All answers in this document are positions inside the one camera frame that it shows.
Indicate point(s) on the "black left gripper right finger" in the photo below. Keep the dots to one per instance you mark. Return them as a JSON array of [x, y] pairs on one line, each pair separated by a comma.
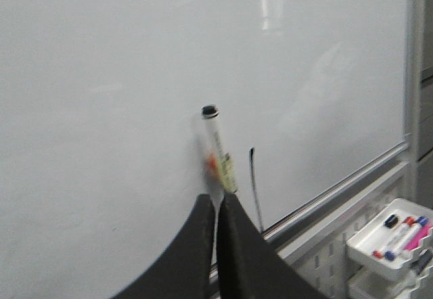
[[248, 267]]

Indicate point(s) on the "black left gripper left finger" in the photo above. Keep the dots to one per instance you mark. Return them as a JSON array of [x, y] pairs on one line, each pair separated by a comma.
[[182, 270]]

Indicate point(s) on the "white black whiteboard marker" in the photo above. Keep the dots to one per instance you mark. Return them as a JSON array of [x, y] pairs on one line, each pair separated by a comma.
[[223, 161]]

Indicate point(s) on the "large white whiteboard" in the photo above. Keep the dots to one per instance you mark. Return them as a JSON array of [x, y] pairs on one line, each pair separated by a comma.
[[102, 139]]

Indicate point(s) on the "white metal pegboard stand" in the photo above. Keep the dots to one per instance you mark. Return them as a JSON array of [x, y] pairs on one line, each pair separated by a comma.
[[338, 245]]

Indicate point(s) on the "white lower plastic tray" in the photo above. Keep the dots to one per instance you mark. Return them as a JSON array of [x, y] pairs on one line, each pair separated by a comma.
[[365, 284]]

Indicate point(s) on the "white plastic tray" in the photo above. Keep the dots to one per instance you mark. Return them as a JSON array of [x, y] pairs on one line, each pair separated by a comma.
[[365, 284], [376, 235]]

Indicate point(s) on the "white upper plastic tray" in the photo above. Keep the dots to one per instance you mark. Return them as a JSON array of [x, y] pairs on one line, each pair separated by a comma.
[[376, 235]]

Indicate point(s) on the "black marker cap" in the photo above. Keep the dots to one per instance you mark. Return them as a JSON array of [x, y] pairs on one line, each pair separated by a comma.
[[391, 221]]

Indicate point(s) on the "red capped marker in tray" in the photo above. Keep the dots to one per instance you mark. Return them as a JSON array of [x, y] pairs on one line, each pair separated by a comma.
[[395, 236]]

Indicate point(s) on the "pink marker in tray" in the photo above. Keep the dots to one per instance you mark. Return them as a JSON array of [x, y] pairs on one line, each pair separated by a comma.
[[414, 242]]

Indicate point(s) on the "blue capped marker in tray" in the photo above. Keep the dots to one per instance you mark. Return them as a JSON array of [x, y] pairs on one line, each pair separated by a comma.
[[406, 238]]

